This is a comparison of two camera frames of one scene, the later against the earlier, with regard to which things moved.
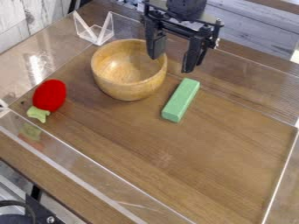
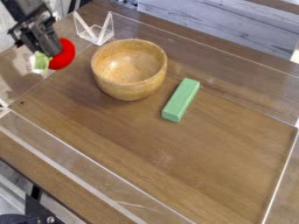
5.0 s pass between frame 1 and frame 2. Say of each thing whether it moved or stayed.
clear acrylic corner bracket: stayed
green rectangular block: stayed
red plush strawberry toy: moved
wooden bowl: stayed
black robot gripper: moved
